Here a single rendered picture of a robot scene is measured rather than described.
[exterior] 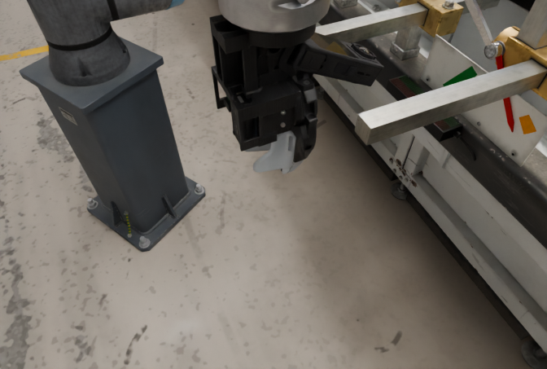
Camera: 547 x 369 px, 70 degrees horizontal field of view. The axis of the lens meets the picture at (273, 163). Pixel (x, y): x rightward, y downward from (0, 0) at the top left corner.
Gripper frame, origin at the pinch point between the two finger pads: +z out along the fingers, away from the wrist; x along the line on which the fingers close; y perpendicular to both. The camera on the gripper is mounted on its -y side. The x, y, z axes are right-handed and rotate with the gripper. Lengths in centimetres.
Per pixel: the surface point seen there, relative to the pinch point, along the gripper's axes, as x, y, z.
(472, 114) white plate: -4.8, -39.5, 10.9
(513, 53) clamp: -3.4, -39.4, -2.5
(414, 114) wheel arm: 2.0, -16.4, -3.3
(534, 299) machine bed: 20, -65, 65
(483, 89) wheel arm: 1.9, -27.9, -3.4
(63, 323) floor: -35, 55, 83
